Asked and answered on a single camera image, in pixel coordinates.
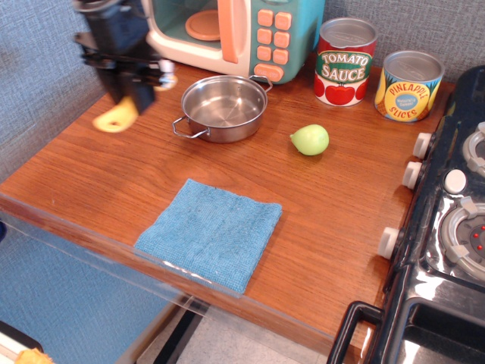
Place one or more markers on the toy microwave oven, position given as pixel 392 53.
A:
pixel 267 38

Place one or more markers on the blue folded cloth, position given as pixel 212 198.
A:
pixel 212 236

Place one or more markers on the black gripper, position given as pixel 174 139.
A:
pixel 117 38

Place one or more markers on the yellow dish brush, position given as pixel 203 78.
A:
pixel 124 114

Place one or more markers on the small steel pan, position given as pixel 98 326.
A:
pixel 223 109

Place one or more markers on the black toy stove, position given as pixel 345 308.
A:
pixel 433 309

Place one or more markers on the orange object bottom left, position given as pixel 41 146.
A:
pixel 33 356

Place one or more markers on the pineapple slices can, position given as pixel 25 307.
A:
pixel 408 86

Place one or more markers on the green toy pear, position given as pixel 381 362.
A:
pixel 311 140

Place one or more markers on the tomato sauce can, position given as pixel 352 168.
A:
pixel 344 57

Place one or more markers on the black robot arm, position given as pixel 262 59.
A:
pixel 110 5

